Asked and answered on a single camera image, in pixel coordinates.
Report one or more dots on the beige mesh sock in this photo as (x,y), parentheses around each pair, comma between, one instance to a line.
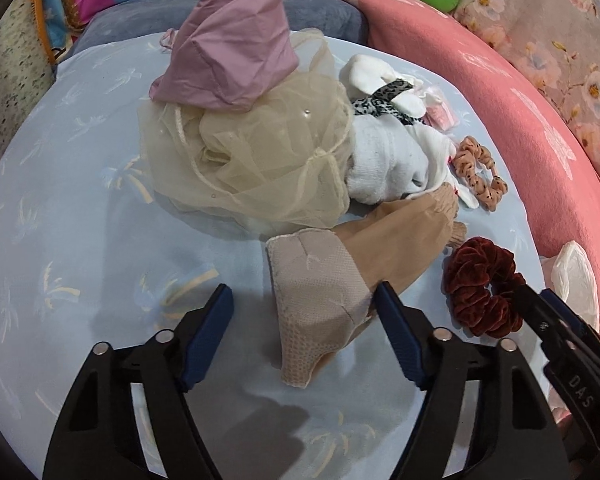
(312,285)

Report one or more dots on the blue-grey cushion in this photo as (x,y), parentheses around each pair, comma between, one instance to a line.
(325,15)

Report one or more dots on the bin with white bag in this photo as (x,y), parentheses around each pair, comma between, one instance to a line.
(575,275)

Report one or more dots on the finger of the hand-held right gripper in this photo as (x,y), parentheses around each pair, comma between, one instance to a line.
(575,317)
(542,327)

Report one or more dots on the floral grey pillow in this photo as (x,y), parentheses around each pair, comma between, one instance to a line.
(555,20)

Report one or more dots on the pink blanket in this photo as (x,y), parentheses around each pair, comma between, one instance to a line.
(480,85)

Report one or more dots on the peach dotted scrunchie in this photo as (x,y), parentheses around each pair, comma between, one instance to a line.
(472,167)

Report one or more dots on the leopard print scrunchie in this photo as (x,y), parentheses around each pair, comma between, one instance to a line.
(380,102)

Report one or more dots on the dark red velvet scrunchie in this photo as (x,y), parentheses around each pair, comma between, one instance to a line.
(480,280)

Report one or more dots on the small pink packet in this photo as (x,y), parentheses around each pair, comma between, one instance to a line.
(442,112)

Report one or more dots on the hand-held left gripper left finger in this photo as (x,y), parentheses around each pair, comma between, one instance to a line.
(207,330)

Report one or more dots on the speckled pale cloth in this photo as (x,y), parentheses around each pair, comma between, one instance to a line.
(10,90)

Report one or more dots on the tan nylon stocking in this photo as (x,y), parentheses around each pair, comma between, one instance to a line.
(395,240)

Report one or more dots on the white sock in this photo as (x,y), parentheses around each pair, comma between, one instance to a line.
(385,160)
(367,72)

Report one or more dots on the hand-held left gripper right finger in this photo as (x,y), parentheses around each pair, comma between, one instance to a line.
(397,332)

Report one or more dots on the purple cloth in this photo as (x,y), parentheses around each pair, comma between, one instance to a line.
(230,45)

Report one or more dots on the beige tulle cloth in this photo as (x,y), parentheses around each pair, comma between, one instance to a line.
(260,160)

